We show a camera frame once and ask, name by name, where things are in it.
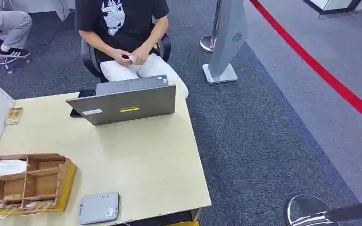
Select grey open laptop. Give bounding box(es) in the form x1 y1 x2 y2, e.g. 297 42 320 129
66 74 177 126

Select grey standing kiosk pillar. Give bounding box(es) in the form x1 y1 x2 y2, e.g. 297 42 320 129
202 0 249 85

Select black tablet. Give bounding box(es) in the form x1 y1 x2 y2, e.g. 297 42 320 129
70 89 97 118

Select person seated behind desk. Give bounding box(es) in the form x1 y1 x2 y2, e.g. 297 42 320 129
74 0 189 99

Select black office chair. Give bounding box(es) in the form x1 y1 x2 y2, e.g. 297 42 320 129
80 33 172 83

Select grey card reader device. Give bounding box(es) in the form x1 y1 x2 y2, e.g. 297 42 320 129
77 191 120 226

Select red barrier belt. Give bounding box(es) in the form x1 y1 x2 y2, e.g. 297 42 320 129
249 0 362 131

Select wooden card box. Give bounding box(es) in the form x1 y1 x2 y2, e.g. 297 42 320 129
0 152 77 217

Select small yellow printed packet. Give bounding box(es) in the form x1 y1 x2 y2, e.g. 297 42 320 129
4 107 23 126

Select chrome chair base with castors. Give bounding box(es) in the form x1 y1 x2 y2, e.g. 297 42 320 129
0 50 32 75

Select person in grey trousers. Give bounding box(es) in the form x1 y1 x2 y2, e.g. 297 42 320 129
0 0 33 59

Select yellow printed cards in box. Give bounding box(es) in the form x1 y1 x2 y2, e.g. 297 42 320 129
0 199 57 218

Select chrome stanchion post with base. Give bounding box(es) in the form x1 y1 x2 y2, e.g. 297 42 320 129
199 0 223 53

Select chrome stanchion base with black post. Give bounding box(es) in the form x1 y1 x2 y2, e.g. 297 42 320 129
285 194 362 226

